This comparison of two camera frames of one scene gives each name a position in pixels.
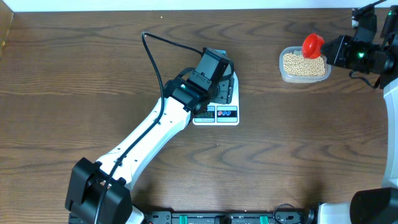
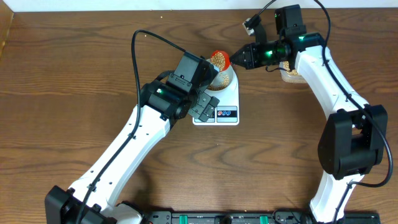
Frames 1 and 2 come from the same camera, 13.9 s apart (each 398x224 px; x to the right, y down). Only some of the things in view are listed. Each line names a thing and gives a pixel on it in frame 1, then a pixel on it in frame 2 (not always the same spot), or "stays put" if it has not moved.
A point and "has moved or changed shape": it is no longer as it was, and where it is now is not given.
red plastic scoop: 311,46 has moved or changed shape
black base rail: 227,217 stays put
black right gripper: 337,58 → 251,61
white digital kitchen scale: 214,114 stays put
